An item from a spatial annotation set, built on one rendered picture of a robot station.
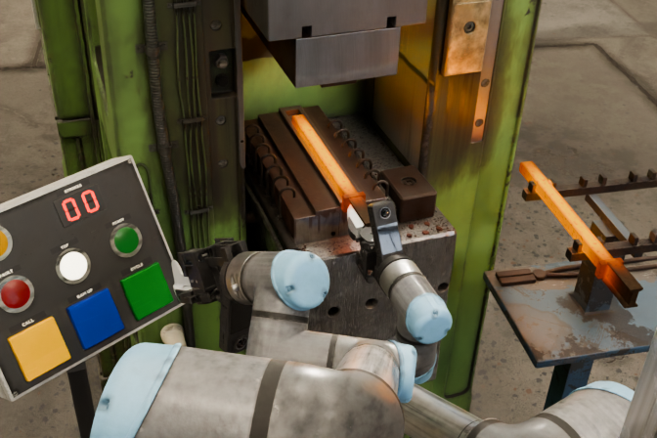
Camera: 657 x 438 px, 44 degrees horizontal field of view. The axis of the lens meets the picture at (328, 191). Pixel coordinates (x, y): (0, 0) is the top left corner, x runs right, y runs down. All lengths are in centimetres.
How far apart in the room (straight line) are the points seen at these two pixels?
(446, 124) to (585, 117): 250
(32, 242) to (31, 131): 271
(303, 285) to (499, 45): 93
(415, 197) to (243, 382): 112
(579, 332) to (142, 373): 132
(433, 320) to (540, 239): 199
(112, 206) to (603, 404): 82
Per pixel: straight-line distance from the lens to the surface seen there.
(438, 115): 182
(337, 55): 148
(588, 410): 119
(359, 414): 67
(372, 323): 181
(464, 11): 171
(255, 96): 203
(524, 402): 269
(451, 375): 242
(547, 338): 183
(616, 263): 160
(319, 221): 166
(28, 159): 384
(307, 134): 186
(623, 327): 191
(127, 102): 158
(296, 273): 103
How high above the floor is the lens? 194
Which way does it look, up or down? 34 degrees down
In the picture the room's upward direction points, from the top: 2 degrees clockwise
